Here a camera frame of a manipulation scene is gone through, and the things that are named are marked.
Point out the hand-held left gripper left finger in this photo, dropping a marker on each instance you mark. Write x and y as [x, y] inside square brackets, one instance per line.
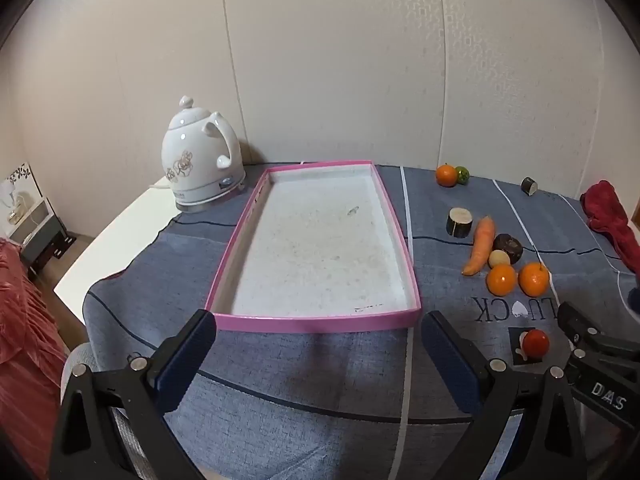
[185, 360]

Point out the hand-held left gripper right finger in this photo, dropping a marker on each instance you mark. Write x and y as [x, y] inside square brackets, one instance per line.
[445, 360]

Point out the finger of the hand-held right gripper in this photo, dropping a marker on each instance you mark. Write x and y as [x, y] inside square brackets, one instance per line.
[582, 325]

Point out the red tomato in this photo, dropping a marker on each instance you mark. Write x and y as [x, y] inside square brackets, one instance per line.
[536, 343]

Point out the orange with stem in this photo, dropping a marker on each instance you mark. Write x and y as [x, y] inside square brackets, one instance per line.
[534, 279]

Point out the glossy orange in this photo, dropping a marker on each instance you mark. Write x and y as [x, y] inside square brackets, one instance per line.
[501, 280]

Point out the dark purple beetroot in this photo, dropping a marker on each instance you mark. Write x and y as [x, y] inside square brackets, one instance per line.
[511, 246]

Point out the small beige potato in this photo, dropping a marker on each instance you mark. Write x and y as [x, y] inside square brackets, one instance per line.
[499, 259]

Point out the carrot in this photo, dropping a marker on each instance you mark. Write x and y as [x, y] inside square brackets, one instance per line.
[480, 250]

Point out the large dark-skinned yam piece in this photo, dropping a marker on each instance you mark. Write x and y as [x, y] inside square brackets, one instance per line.
[459, 222]

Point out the small dark-skinned yam piece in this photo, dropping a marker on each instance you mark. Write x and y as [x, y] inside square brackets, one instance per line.
[529, 185]

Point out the pink rimmed white tray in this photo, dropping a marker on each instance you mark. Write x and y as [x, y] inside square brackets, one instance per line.
[320, 250]

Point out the matte orange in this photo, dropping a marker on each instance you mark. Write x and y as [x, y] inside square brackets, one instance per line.
[446, 176]

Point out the green tomato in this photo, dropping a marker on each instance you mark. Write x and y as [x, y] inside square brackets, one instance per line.
[463, 175]

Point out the red towel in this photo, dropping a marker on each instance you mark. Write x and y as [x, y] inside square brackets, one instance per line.
[607, 210]

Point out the grey blue striped tablecloth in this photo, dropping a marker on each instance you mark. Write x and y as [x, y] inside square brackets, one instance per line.
[325, 385]

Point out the red bedding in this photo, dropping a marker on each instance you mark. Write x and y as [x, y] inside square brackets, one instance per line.
[25, 335]

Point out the grey white bedside cabinet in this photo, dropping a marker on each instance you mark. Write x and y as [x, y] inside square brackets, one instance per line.
[40, 225]

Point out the white floral electric kettle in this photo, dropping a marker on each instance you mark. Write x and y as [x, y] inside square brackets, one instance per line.
[195, 160]

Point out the white floral picture frame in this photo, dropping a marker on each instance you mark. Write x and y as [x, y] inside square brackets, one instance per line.
[17, 185]

